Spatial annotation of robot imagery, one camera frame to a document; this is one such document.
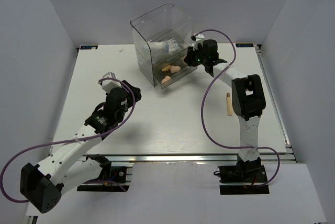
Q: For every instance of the right blue table label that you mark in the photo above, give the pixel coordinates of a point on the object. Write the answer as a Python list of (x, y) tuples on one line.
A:
[(244, 45)]

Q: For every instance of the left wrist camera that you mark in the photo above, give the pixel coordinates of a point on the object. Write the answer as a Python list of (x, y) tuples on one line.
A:
[(108, 82)]

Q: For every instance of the left blue table label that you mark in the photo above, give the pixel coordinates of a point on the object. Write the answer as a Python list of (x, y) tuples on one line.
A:
[(88, 47)]

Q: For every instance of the clear drawer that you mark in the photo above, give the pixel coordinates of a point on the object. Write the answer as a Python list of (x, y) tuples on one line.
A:
[(169, 72)]

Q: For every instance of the cotton pad packet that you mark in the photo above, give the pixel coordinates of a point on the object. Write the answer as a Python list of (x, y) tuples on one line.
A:
[(171, 46), (154, 49)]

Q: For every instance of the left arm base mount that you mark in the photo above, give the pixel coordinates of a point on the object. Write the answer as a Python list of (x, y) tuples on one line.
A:
[(112, 178)]

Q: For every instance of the clear acrylic drawer organizer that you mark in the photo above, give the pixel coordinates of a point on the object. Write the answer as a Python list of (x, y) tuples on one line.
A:
[(161, 38)]

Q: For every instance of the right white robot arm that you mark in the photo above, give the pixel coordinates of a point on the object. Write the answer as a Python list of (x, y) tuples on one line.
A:
[(247, 99)]

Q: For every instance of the slim beige concealer tube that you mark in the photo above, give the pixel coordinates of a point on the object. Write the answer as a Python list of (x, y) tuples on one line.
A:
[(229, 105)]

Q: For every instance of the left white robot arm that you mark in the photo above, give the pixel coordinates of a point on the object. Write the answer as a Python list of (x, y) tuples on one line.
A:
[(44, 184)]

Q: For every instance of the beige sponge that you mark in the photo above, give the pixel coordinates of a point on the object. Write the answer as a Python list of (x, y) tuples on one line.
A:
[(167, 68), (175, 69), (166, 79)]

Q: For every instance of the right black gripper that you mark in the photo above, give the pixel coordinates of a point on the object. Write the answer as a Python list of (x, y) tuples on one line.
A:
[(189, 58)]

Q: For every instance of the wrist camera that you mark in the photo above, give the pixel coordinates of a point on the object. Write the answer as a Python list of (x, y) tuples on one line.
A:
[(108, 82), (199, 38)]

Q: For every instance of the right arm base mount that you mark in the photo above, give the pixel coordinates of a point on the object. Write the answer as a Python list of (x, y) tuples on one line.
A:
[(238, 180)]

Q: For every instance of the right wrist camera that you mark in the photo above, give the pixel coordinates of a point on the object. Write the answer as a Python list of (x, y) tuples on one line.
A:
[(199, 38)]

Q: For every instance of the blue table label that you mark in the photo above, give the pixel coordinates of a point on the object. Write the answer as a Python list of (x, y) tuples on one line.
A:
[(244, 45), (88, 47)]

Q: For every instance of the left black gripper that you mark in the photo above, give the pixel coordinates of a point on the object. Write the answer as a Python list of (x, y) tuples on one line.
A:
[(135, 90)]

